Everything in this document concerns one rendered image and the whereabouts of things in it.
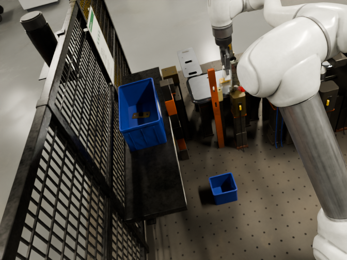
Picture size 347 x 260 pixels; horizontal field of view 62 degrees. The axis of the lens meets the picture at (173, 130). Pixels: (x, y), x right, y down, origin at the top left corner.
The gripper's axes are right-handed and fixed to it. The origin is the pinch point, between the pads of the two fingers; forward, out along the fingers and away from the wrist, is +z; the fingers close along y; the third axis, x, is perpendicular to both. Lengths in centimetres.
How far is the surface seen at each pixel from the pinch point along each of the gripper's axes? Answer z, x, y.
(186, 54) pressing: 4.7, 15.4, 34.3
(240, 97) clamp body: 0.6, -0.6, -20.1
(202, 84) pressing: 5.0, 12.3, 2.1
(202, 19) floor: 102, -34, 285
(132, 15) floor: 101, 67, 369
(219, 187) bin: 35, 17, -39
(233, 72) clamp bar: -11.4, 1.0, -17.0
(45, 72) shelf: -38, 68, -26
